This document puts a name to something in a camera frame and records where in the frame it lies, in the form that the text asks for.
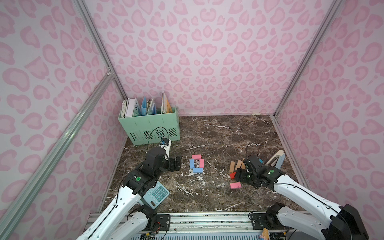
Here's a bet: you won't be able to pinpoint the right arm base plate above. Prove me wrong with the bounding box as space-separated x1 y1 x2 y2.
248 212 288 230

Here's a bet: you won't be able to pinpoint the papers in organizer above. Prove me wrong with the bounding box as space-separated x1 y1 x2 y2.
119 92 175 119

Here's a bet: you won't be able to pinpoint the wooden block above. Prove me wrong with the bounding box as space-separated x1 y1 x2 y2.
230 161 235 173
235 160 245 170

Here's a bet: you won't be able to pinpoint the wooden and blue arch blocks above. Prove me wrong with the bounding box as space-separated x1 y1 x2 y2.
266 150 286 169

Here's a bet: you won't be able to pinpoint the pink block top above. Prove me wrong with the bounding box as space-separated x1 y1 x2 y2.
192 155 202 160

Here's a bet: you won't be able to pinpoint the wooden block left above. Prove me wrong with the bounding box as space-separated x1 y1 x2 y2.
230 161 235 173

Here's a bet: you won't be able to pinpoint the mint green file organizer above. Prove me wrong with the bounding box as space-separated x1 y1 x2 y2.
119 107 181 146

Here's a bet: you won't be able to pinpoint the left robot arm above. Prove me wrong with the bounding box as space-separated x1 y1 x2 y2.
78 138 182 240

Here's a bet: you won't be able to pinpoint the light blue block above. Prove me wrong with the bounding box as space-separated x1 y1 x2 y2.
193 168 204 174

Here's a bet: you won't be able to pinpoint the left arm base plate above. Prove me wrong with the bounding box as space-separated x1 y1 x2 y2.
144 214 171 232

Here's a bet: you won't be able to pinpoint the teal calculator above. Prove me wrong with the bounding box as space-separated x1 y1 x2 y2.
139 182 170 210

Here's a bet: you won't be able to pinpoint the wooden block middle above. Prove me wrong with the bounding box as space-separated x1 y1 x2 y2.
235 160 245 170

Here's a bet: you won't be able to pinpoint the aluminium front rail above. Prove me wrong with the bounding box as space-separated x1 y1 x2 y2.
80 209 340 240

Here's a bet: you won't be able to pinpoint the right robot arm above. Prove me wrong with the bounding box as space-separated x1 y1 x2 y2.
234 155 369 240

